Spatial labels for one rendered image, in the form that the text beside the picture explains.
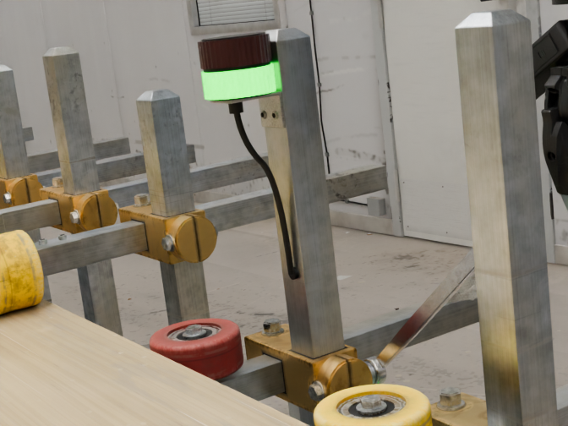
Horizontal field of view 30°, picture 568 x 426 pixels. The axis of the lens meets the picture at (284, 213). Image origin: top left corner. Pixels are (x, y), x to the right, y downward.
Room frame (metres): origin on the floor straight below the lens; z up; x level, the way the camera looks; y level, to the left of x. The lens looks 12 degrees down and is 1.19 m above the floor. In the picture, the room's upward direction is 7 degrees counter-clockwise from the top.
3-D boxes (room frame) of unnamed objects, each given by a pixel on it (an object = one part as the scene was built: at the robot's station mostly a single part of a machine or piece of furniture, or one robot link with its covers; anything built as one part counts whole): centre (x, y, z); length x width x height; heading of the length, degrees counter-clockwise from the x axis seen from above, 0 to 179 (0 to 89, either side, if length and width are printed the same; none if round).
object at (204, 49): (0.89, 0.02, 1.14); 0.06 x 0.06 x 0.02
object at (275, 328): (0.97, 0.02, 0.88); 0.02 x 0.02 x 0.01
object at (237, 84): (0.89, 0.02, 1.12); 0.06 x 0.06 x 0.02
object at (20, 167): (1.54, 0.39, 0.89); 0.04 x 0.04 x 0.48; 32
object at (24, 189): (1.56, 0.40, 0.95); 0.14 x 0.06 x 0.05; 32
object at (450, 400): (0.76, -0.11, 0.87); 0.02 x 0.02 x 0.01
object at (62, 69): (1.33, 0.25, 0.91); 0.04 x 0.04 x 0.48; 32
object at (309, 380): (0.93, 0.00, 0.85); 0.14 x 0.06 x 0.05; 32
